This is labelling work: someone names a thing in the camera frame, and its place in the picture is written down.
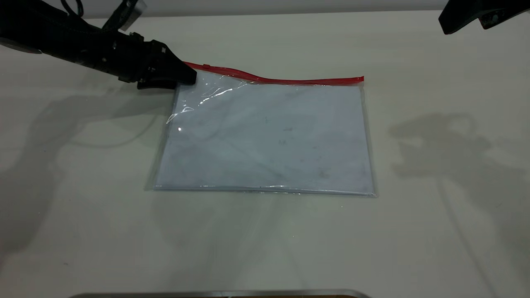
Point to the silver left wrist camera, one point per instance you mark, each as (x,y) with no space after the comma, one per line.
(126,14)

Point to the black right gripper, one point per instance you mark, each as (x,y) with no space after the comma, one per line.
(507,6)

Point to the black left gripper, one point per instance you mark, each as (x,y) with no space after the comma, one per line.
(138,58)

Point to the clear zip bag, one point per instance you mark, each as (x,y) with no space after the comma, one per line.
(290,81)

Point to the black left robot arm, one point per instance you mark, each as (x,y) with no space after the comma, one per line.
(49,35)

